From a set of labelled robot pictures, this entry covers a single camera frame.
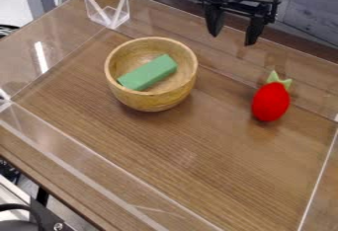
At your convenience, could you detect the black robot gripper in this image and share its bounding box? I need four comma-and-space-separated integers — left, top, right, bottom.
199, 0, 282, 46

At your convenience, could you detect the red plush strawberry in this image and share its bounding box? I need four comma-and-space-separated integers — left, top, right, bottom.
251, 71, 291, 122

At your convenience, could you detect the green rectangular block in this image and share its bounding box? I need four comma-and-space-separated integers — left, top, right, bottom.
116, 54, 177, 91

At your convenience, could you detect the light wooden bowl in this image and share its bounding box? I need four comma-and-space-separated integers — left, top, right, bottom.
104, 37, 197, 112

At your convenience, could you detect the clear acrylic tray enclosure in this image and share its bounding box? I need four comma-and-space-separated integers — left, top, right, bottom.
0, 0, 338, 231

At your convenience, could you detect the black bracket with cable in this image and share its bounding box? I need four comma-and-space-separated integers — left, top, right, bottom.
0, 200, 77, 231

